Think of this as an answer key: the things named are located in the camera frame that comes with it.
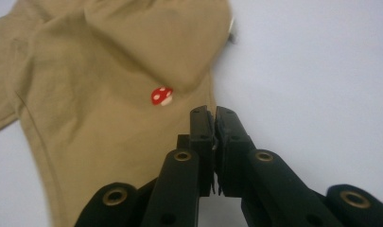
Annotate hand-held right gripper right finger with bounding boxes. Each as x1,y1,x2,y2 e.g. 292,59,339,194
214,106,257,199

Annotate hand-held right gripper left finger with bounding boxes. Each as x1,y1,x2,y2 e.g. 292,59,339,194
177,105,217,197

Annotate tan shirt with mushroom print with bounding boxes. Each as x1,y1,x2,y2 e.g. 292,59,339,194
0,0,236,227

